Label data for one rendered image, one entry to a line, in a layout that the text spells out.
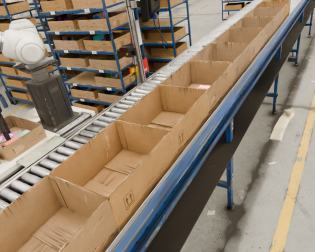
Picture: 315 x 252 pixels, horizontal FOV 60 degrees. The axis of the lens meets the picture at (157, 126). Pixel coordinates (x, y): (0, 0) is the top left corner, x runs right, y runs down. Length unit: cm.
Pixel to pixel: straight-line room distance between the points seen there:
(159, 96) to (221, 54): 79
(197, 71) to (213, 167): 65
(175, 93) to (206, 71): 39
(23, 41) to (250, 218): 181
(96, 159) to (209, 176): 62
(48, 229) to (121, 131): 50
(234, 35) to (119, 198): 192
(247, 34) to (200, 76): 79
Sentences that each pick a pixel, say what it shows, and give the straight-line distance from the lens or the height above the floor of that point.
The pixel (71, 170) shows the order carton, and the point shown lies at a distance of 114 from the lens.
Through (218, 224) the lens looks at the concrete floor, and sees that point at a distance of 209.
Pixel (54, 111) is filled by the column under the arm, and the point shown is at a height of 87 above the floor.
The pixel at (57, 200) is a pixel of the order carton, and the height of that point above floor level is 92.
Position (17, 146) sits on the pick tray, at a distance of 186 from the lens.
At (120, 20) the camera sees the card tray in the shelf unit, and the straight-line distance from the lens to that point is 288.
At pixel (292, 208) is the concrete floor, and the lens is 224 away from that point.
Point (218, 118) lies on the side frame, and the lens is 142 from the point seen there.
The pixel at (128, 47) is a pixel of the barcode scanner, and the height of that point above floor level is 108.
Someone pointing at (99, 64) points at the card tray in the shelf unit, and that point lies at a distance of 301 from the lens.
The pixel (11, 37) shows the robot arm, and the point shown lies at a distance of 168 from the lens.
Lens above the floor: 165
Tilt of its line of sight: 31 degrees down
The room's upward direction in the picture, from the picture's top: 10 degrees counter-clockwise
